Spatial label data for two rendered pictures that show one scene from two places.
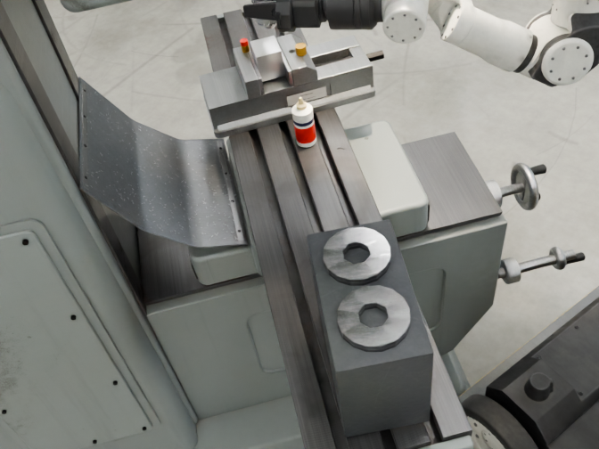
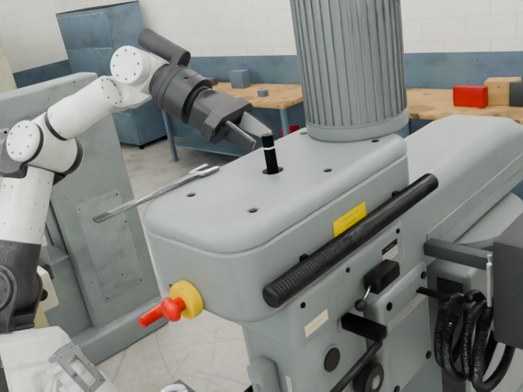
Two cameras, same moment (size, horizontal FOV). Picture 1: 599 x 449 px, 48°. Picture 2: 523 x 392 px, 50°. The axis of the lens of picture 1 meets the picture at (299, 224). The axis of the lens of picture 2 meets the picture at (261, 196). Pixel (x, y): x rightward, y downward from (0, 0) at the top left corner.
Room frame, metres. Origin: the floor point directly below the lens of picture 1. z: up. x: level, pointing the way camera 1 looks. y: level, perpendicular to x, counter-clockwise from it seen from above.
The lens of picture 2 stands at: (1.73, -0.58, 2.22)
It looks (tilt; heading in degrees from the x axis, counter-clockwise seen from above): 22 degrees down; 143
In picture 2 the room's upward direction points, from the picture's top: 10 degrees counter-clockwise
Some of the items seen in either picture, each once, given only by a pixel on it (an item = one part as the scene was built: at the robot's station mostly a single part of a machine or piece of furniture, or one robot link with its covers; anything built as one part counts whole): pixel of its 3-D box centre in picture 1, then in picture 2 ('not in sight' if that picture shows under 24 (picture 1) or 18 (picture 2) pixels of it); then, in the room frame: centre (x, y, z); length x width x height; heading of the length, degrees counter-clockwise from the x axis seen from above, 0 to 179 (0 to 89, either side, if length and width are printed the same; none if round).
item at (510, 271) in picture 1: (541, 262); not in sight; (0.92, -0.55, 0.49); 0.22 x 0.06 x 0.06; 95
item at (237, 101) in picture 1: (284, 76); not in sight; (1.16, -0.02, 0.97); 0.35 x 0.15 x 0.11; 98
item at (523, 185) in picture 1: (510, 190); not in sight; (1.06, -0.51, 0.61); 0.16 x 0.12 x 0.12; 95
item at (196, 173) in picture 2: not in sight; (158, 191); (0.91, -0.18, 1.89); 0.24 x 0.04 x 0.01; 94
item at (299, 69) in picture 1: (295, 58); not in sight; (1.17, -0.05, 1.00); 0.12 x 0.06 x 0.04; 8
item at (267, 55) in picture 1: (267, 59); not in sight; (1.16, 0.01, 1.02); 0.06 x 0.05 x 0.06; 8
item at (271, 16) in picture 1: (261, 12); not in sight; (0.98, 0.00, 1.23); 0.06 x 0.02 x 0.03; 71
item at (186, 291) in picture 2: not in sight; (186, 299); (1.03, -0.24, 1.76); 0.06 x 0.02 x 0.06; 5
